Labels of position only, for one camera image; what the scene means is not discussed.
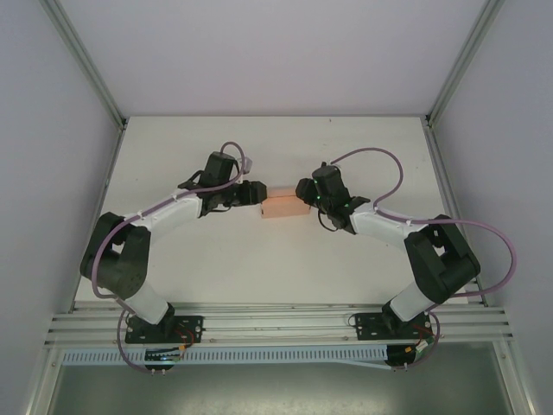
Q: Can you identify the aluminium frame leg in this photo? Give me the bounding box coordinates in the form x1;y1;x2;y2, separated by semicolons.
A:
492;341;535;415
25;345;66;415

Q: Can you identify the pale slotted cable duct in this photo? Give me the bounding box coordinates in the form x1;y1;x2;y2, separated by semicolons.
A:
62;345;418;369

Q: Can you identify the pink corrugated cardboard box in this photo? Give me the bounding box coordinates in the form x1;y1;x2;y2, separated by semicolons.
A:
258;184;313;220

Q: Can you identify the aluminium table side rail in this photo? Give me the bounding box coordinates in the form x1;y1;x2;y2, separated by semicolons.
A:
68;123;129;315
423;124;492;309

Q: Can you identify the red base power wire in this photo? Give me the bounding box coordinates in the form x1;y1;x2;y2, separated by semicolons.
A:
175;328;195;351
408;323;435;354

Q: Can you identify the black electronics board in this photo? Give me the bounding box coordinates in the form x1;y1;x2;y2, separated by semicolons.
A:
386;345;423;373
144;348;181;375

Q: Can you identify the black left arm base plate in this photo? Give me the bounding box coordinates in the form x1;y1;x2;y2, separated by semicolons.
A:
124;314;205;346

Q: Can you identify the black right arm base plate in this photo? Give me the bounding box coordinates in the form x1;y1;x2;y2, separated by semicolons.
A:
353;311;434;343

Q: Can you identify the aluminium frame post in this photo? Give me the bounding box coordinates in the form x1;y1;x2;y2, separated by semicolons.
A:
425;0;506;129
41;0;129;131

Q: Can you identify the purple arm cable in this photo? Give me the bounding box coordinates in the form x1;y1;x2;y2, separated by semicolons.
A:
330;147;519;373
92;141;254;374

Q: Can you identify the aluminium rail beam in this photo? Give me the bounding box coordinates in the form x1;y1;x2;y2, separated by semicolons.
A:
45;301;515;347

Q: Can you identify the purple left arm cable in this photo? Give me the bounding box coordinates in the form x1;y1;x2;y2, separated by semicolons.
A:
92;141;254;374

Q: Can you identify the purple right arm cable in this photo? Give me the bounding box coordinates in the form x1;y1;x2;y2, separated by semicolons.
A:
330;147;519;373

